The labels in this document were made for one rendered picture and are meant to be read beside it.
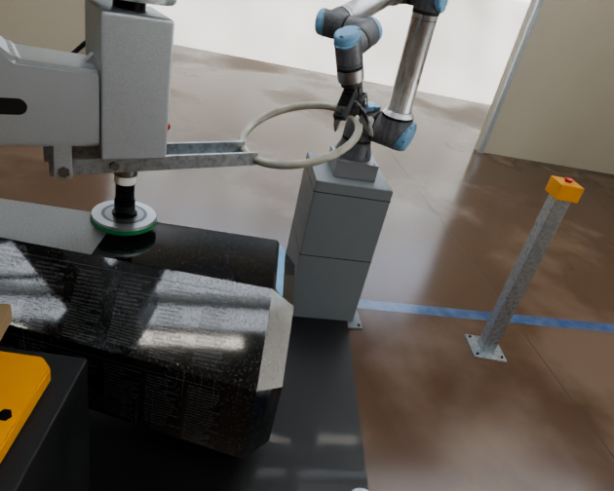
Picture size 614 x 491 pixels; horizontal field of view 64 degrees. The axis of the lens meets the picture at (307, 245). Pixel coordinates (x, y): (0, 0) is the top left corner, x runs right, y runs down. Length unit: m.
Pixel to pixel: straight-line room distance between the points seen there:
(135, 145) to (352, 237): 1.33
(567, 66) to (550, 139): 0.97
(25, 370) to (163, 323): 0.44
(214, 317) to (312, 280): 1.16
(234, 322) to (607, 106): 6.99
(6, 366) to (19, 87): 0.71
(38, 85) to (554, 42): 6.50
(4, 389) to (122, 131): 0.76
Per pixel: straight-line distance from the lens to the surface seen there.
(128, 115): 1.59
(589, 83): 7.75
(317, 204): 2.46
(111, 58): 1.54
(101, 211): 1.85
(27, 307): 1.75
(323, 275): 2.68
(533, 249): 2.80
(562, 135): 7.83
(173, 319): 1.63
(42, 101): 1.56
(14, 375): 1.37
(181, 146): 1.85
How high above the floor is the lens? 1.73
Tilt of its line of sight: 29 degrees down
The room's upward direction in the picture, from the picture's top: 13 degrees clockwise
